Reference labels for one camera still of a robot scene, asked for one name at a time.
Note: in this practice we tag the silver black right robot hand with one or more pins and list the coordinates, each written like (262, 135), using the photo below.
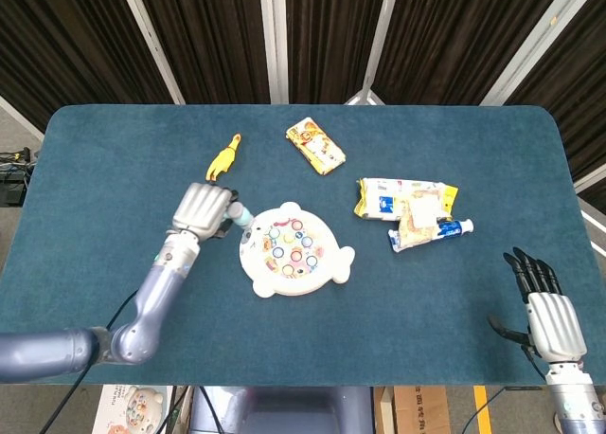
(554, 320)

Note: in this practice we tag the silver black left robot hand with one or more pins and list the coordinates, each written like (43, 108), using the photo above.
(199, 209)

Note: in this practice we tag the mint green toy hammer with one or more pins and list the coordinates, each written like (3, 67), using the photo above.
(242, 213)

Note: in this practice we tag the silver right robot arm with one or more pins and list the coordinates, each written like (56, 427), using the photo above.
(575, 396)

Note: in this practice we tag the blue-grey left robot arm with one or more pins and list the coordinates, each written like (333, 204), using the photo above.
(156, 301)

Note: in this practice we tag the white whale whack-a-mole toy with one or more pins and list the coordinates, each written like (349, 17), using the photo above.
(265, 277)

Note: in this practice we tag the white toy packaging box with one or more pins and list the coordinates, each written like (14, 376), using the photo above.
(135, 408)

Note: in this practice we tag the yellow rubber chicken toy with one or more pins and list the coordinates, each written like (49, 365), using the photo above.
(221, 161)

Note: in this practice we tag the yellow red snack package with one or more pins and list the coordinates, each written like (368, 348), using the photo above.
(316, 146)

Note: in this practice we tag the blue white toothpaste tube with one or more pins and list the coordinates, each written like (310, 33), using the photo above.
(457, 227)

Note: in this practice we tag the teal felt table cover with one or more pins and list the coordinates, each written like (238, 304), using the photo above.
(402, 320)

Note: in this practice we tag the brown cardboard box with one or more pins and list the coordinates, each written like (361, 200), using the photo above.
(419, 408)

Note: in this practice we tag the clear bag of bread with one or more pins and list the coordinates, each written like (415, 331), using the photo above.
(422, 216)

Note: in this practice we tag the dark brown pleated curtain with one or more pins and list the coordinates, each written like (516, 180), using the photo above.
(218, 36)

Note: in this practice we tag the white yellow biscuit package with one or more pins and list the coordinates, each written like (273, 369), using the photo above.
(379, 199)

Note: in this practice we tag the blue-grey robot torso base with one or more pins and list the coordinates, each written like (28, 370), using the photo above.
(293, 410)

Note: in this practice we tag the white frame pole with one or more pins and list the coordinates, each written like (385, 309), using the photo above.
(274, 41)
(376, 41)
(151, 41)
(535, 41)

